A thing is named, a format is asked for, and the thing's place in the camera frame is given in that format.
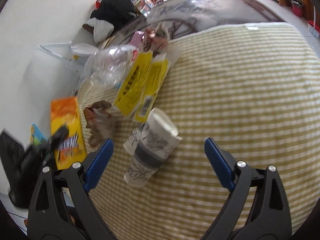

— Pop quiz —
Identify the brown paper wrapper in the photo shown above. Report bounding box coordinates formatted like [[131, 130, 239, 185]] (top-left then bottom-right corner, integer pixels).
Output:
[[83, 100, 118, 147]]

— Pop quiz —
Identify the small red trash can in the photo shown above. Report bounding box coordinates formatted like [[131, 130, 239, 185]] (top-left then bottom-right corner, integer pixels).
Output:
[[291, 0, 303, 17]]

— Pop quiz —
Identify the pink snack wrapper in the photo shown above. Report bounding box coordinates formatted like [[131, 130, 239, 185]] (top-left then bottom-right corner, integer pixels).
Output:
[[128, 30, 145, 48]]

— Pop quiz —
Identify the patterned glass table cover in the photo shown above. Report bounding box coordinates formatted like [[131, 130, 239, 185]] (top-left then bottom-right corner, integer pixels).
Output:
[[111, 0, 283, 45]]

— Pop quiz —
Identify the clear plastic bottle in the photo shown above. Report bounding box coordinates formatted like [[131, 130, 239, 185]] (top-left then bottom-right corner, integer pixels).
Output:
[[84, 44, 138, 90]]

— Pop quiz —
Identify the yellow packaging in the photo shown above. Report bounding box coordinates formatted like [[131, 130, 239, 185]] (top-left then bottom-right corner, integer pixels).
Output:
[[113, 51, 170, 123]]

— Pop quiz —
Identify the white plastic bag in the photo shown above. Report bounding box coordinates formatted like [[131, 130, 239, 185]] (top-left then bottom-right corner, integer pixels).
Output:
[[87, 17, 114, 43]]

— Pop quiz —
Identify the yellow striped table cloth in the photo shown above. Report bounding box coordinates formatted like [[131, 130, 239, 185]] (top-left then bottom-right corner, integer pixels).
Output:
[[90, 22, 319, 239]]

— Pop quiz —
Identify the paper coffee cup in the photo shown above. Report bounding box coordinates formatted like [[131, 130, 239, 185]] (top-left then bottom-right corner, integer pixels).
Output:
[[124, 107, 182, 187]]

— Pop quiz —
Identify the yellow snack box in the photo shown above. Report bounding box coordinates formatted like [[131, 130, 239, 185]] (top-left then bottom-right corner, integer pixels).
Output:
[[50, 96, 87, 170]]

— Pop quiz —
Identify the black clothes pile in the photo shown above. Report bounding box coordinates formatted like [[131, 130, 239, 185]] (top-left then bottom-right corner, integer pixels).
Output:
[[90, 0, 138, 31]]

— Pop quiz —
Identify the crumpled pink brown wrapper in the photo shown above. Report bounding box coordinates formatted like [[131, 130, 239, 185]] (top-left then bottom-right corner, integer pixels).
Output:
[[142, 24, 170, 54]]

